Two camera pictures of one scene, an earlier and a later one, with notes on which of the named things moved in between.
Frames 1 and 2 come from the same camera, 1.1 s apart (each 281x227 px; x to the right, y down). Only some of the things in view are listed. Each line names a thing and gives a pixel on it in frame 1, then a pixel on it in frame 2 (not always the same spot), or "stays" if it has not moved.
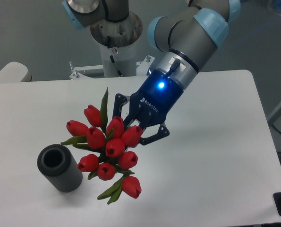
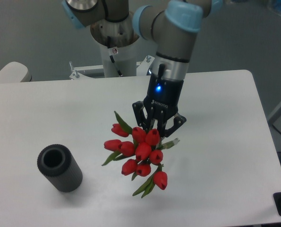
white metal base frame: (142, 68) stays
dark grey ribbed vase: (57, 162) stays
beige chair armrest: (13, 72) stays
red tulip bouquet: (113, 140) -> (141, 150)
